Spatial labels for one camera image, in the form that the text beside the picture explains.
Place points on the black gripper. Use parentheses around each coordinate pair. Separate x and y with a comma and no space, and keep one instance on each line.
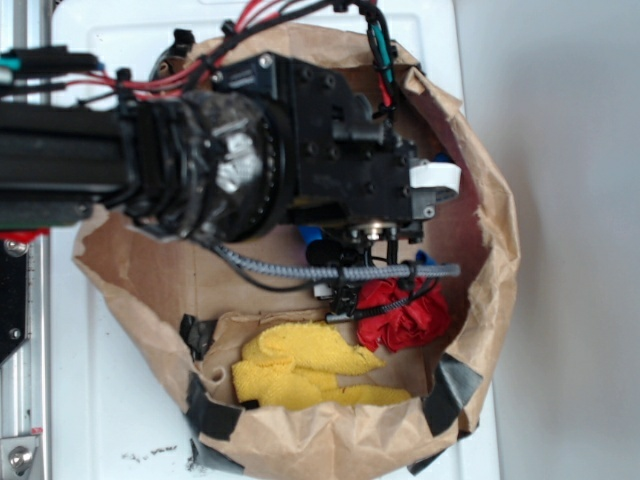
(322,159)

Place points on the blue plastic bottle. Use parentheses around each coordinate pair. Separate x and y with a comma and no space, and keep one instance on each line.
(322,251)

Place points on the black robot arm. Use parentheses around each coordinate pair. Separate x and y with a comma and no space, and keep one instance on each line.
(173,165)

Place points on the crumpled red paper ball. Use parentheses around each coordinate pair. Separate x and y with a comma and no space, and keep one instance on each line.
(416,324)

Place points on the yellow microfiber cloth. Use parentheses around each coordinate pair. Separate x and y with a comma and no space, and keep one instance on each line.
(297,366)

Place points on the brown paper bag bin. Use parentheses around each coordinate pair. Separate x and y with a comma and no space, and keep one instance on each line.
(189,316)

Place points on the black mounting bracket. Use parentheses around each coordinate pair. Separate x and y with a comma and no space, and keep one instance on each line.
(14,296)

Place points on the aluminium frame rail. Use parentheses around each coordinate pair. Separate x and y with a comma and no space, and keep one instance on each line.
(26,445)

